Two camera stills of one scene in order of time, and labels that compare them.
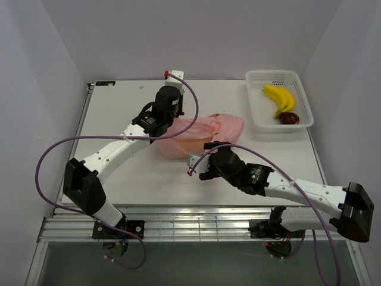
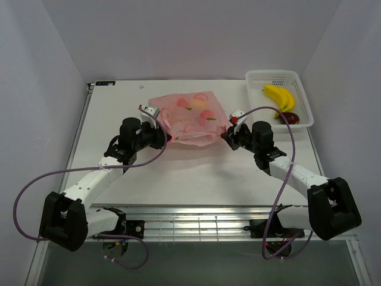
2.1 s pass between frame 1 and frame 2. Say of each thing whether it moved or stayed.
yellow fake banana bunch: stayed
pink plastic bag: moved
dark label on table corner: stayed
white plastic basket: stayed
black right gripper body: moved
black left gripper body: moved
